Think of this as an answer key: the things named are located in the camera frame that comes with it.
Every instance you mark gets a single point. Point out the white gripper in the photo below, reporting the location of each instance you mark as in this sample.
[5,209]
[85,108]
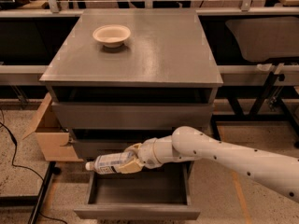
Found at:
[146,154]

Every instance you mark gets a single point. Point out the clear plastic bottle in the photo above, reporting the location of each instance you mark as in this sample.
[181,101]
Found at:
[110,163]

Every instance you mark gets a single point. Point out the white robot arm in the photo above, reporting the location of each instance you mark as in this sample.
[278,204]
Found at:
[277,172]

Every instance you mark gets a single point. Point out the grey bottom drawer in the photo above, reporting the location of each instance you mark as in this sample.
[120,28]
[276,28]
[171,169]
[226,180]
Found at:
[157,194]

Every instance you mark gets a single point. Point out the grey drawer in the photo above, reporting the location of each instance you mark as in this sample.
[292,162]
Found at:
[90,143]
[131,117]
[157,194]

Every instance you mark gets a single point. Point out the grey middle drawer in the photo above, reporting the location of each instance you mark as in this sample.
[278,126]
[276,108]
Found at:
[90,143]

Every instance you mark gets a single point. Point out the grey top drawer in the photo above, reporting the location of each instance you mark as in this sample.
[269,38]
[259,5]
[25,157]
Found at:
[131,117]

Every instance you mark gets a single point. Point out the grey drawer cabinet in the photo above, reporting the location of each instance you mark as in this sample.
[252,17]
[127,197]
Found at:
[165,61]

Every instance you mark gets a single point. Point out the cardboard box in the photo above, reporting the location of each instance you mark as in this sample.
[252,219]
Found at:
[52,140]

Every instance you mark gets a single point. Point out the white paper bowl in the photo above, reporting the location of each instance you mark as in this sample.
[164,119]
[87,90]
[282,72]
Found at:
[111,36]

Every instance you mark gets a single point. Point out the black metal floor frame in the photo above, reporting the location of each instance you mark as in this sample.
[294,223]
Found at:
[34,201]

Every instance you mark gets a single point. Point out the black table leg frame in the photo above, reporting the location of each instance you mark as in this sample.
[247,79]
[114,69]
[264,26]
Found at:
[258,96]

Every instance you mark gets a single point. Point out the grey metal rail workbench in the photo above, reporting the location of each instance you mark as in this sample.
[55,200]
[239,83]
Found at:
[37,13]

